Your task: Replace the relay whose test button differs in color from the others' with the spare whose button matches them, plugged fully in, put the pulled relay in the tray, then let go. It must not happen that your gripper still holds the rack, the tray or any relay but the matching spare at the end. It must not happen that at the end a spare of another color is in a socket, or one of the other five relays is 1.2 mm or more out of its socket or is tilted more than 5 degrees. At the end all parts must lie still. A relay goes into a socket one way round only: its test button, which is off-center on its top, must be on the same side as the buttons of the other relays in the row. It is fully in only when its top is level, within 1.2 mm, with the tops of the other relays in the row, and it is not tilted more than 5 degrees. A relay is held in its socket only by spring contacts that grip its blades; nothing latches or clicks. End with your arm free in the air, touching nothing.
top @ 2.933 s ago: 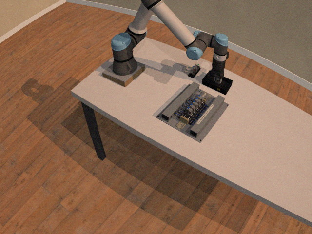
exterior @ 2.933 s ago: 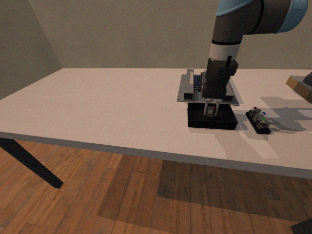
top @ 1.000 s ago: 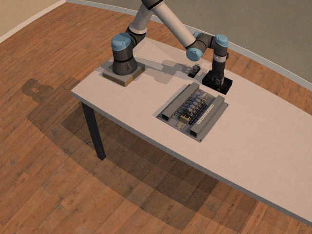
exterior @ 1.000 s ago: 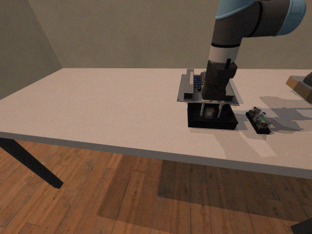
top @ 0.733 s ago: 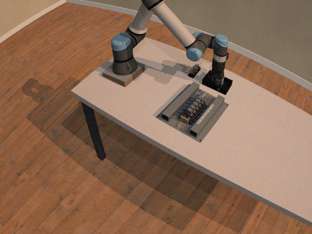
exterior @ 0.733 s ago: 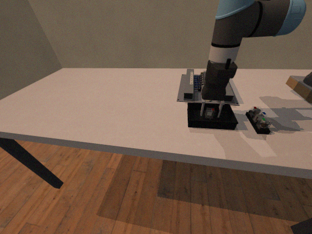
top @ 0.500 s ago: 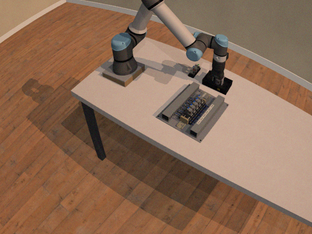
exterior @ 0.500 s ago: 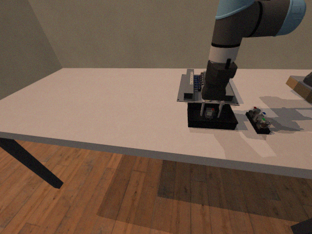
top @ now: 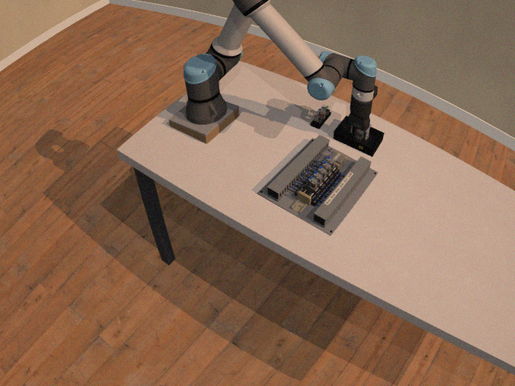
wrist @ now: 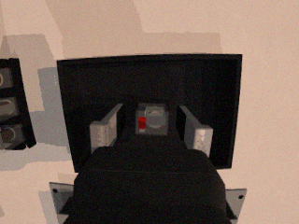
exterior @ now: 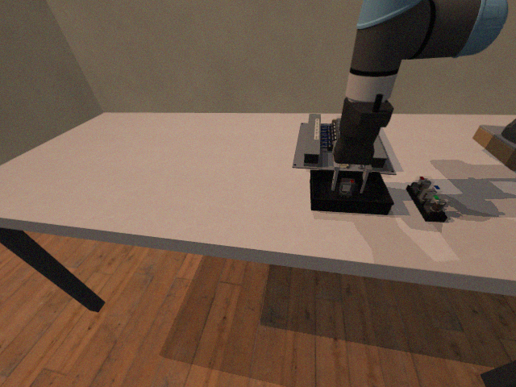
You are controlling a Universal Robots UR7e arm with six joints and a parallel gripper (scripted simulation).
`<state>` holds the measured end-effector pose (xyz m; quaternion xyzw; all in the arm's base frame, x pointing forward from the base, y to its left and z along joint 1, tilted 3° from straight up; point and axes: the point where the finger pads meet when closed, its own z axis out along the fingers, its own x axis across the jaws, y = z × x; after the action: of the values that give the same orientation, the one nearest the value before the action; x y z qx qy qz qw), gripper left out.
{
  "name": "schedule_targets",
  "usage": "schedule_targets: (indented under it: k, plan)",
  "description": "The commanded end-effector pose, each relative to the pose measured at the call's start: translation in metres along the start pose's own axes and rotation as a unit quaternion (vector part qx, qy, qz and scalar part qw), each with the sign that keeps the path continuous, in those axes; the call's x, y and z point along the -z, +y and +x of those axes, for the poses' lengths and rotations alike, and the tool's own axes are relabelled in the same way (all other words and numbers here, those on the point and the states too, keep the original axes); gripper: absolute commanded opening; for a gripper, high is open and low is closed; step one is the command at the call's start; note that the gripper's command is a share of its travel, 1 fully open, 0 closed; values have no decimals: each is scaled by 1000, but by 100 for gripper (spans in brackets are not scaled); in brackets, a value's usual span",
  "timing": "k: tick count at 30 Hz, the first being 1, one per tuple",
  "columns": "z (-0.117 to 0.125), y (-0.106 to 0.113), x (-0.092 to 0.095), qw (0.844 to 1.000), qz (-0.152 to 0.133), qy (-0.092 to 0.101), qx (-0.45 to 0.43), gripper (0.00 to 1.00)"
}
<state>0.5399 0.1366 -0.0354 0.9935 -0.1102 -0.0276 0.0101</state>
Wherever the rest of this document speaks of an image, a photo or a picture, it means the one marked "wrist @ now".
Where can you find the black open tray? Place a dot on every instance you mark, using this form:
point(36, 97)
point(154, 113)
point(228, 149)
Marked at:
point(207, 84)

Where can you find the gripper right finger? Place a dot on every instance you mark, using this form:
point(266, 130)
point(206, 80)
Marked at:
point(192, 132)

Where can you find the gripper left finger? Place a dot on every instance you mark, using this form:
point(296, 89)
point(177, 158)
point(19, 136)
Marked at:
point(105, 132)

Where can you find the grey mounting plate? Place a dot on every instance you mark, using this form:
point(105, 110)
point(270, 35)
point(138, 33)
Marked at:
point(60, 192)

